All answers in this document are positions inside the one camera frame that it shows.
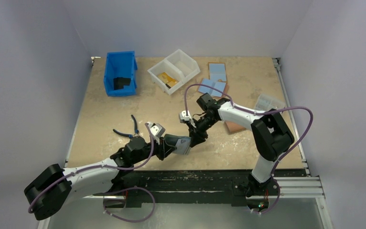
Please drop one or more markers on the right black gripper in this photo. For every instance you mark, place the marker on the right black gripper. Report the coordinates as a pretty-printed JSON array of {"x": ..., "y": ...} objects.
[{"x": 196, "y": 135}]

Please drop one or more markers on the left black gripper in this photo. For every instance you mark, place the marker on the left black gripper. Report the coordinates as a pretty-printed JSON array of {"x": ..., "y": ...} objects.
[{"x": 163, "y": 148}]

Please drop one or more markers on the green card holder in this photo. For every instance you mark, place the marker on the green card holder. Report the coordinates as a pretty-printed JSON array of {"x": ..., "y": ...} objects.
[{"x": 180, "y": 144}]

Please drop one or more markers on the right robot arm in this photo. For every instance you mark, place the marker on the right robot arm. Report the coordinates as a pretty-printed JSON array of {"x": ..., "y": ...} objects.
[{"x": 272, "y": 136}]

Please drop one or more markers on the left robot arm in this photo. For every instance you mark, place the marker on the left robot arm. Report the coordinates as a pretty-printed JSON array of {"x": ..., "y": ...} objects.
[{"x": 56, "y": 186}]

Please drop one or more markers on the pink leather pouch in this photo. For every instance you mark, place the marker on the pink leather pouch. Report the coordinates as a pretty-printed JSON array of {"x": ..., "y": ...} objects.
[{"x": 233, "y": 128}]

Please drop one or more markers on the open blue brown wallet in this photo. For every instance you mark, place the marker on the open blue brown wallet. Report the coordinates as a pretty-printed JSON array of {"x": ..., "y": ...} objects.
[{"x": 217, "y": 79}]

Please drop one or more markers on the white divided tray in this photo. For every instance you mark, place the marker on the white divided tray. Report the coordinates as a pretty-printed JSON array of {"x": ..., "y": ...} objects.
[{"x": 177, "y": 65}]

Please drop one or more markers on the clear plastic organizer box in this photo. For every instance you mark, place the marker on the clear plastic organizer box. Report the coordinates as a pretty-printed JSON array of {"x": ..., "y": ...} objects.
[{"x": 266, "y": 103}]

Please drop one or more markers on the black block in bin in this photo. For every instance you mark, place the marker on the black block in bin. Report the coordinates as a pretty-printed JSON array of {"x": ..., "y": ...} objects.
[{"x": 121, "y": 83}]

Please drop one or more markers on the blue plastic bin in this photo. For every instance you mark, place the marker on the blue plastic bin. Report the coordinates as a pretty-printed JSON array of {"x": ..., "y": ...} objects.
[{"x": 120, "y": 64}]

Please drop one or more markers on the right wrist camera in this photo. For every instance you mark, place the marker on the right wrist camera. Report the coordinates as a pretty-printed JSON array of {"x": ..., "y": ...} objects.
[{"x": 185, "y": 116}]

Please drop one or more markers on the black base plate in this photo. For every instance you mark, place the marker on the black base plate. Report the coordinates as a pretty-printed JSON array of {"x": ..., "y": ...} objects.
[{"x": 192, "y": 187}]

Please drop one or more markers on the aluminium rail frame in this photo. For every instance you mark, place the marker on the aluminium rail frame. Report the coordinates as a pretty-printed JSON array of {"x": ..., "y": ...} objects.
[{"x": 293, "y": 183}]

